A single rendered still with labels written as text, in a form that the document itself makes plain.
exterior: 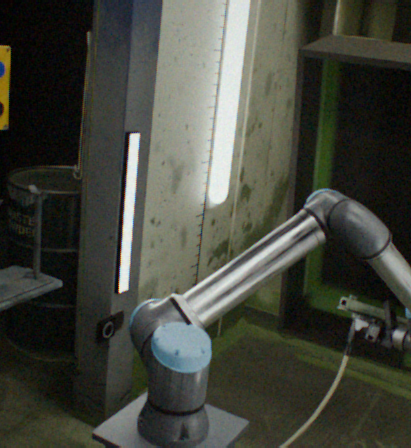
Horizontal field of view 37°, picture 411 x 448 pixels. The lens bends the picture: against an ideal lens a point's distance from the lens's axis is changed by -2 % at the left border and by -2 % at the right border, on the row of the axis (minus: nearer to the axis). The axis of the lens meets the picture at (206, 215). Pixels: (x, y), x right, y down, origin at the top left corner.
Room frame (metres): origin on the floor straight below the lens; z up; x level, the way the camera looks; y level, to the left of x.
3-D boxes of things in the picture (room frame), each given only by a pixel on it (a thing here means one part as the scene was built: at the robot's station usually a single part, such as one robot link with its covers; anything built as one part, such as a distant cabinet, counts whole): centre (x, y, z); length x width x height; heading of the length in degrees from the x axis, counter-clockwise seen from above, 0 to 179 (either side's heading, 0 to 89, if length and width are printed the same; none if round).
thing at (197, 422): (1.39, 0.03, 0.69); 0.19 x 0.19 x 0.10
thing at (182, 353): (1.40, 0.03, 0.83); 0.17 x 0.15 x 0.18; 22
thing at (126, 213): (2.23, 0.30, 0.96); 0.06 x 0.02 x 0.63; 152
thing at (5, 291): (1.82, 0.61, 0.95); 0.26 x 0.15 x 0.32; 152
